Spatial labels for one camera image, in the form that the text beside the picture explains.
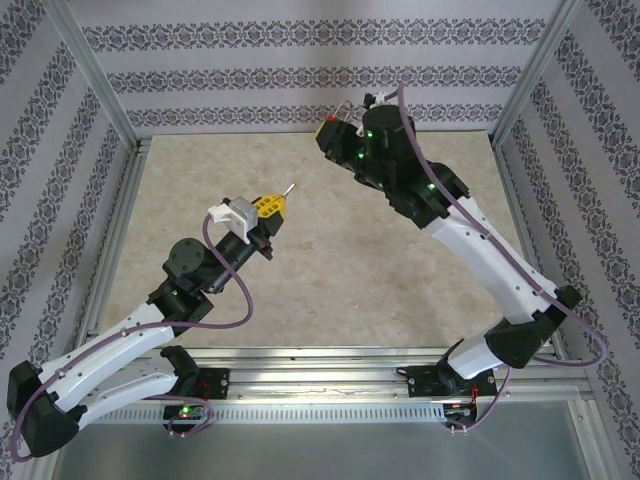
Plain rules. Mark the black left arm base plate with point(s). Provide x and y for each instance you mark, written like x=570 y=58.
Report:
x=217 y=382

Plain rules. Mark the left controller board green light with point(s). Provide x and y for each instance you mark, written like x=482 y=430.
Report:
x=186 y=412

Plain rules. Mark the aluminium frame post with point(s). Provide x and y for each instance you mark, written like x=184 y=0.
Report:
x=95 y=70
x=539 y=70

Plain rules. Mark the right controller board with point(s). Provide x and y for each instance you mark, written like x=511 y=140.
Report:
x=457 y=411

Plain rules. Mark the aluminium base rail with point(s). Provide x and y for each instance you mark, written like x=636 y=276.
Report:
x=325 y=380

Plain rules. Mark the aluminium side rail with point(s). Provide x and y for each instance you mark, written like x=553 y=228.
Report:
x=517 y=200
x=112 y=240

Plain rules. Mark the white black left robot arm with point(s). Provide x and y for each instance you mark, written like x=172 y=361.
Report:
x=130 y=392

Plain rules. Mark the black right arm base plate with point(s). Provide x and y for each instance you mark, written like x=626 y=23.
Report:
x=422 y=382

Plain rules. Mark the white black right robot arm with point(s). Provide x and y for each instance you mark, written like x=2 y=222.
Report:
x=500 y=280

